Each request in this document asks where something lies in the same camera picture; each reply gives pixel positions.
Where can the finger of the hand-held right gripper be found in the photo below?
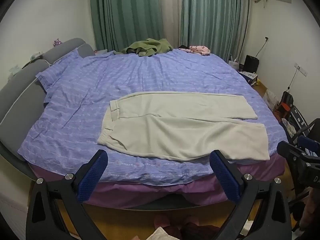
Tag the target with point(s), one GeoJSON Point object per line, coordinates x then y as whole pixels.
{"type": "Point", "coordinates": [310, 143]}
{"type": "Point", "coordinates": [290, 150]}

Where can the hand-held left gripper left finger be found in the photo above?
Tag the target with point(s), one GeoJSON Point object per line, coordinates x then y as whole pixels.
{"type": "Point", "coordinates": [92, 177]}

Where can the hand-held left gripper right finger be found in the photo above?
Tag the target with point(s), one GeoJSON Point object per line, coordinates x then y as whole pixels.
{"type": "Point", "coordinates": [226, 177]}

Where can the cream pants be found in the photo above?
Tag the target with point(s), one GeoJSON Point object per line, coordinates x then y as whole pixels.
{"type": "Point", "coordinates": [180, 125]}

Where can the person's right forearm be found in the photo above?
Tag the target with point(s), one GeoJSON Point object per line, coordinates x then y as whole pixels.
{"type": "Point", "coordinates": [311, 210]}

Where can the black and orange backpack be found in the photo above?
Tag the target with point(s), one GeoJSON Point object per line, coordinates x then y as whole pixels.
{"type": "Point", "coordinates": [286, 102]}

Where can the white plastic bag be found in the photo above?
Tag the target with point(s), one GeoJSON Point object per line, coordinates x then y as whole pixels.
{"type": "Point", "coordinates": [271, 98]}

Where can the purple bed sheet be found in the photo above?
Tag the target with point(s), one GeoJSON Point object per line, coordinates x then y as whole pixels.
{"type": "Point", "coordinates": [155, 188]}

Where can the blue patterned bedspread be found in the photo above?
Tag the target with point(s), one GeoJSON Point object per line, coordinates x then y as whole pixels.
{"type": "Point", "coordinates": [100, 100]}

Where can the blue and white box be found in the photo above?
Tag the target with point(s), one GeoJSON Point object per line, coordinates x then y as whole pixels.
{"type": "Point", "coordinates": [248, 77]}

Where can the black floor heater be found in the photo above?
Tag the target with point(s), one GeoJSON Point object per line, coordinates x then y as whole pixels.
{"type": "Point", "coordinates": [251, 63]}

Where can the white paper bag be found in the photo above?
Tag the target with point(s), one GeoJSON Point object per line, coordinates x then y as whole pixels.
{"type": "Point", "coordinates": [233, 62]}

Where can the grey padded headboard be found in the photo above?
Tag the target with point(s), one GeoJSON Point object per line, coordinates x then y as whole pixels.
{"type": "Point", "coordinates": [22, 90]}

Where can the blue patterned pillow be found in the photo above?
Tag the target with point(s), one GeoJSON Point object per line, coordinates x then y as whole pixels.
{"type": "Point", "coordinates": [57, 67]}

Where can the pink patterned garment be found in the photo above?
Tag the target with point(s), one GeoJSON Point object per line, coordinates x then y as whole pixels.
{"type": "Point", "coordinates": [198, 50]}

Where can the purple flower toy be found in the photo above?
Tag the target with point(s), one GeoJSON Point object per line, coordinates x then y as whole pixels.
{"type": "Point", "coordinates": [57, 42]}

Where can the olive green garment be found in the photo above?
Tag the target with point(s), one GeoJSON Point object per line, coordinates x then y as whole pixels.
{"type": "Point", "coordinates": [148, 46]}

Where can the green curtain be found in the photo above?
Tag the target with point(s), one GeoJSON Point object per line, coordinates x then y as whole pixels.
{"type": "Point", "coordinates": [212, 15]}
{"type": "Point", "coordinates": [125, 12]}

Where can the black metal chair frame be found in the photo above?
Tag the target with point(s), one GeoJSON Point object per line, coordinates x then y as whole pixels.
{"type": "Point", "coordinates": [298, 122]}

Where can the white wall power strip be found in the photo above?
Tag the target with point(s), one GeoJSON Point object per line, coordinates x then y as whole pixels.
{"type": "Point", "coordinates": [301, 69]}

